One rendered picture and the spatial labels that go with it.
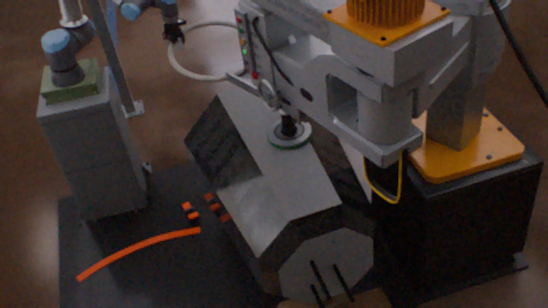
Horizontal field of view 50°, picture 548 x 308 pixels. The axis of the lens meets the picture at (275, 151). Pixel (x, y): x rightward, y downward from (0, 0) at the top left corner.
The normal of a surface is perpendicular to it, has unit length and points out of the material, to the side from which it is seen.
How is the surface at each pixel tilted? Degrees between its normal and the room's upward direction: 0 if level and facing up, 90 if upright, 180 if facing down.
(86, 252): 0
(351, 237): 90
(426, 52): 90
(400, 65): 90
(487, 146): 0
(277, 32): 90
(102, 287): 0
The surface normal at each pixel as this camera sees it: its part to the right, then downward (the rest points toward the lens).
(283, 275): 0.31, 0.58
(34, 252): -0.11, -0.76
